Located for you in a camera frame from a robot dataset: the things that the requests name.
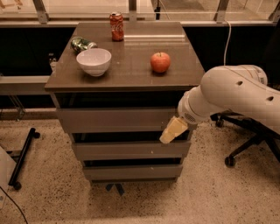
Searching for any grey top drawer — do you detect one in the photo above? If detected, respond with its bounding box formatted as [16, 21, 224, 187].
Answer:
[56, 108, 175, 133]

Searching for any grey bottom drawer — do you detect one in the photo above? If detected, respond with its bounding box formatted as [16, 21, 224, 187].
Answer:
[83, 164, 183, 181]

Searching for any green crushed soda can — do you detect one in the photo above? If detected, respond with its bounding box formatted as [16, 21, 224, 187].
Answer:
[71, 36, 97, 53]

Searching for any grey drawer cabinet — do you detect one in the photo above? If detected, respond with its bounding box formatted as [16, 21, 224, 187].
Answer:
[45, 22, 204, 183]

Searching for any red apple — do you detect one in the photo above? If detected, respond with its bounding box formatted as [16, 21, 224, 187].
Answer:
[150, 52, 171, 73]

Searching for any white cable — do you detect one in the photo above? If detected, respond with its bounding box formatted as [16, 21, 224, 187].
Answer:
[223, 20, 232, 67]

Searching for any black floor cable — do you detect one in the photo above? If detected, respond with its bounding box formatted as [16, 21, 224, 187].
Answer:
[0, 185, 29, 224]

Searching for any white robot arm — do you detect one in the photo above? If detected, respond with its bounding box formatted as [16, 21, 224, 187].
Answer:
[160, 65, 280, 144]

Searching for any black office chair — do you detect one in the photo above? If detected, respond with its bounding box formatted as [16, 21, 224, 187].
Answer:
[209, 17, 280, 168]

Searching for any red soda can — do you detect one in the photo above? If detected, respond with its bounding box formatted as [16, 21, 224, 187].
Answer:
[109, 12, 124, 41]

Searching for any white ceramic bowl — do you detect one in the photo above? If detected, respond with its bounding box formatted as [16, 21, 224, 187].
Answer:
[76, 48, 112, 77]

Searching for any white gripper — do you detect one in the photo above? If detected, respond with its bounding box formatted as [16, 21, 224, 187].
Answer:
[159, 90, 209, 144]

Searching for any black wheeled stand base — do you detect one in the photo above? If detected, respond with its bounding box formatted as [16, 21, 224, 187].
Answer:
[8, 128, 40, 190]

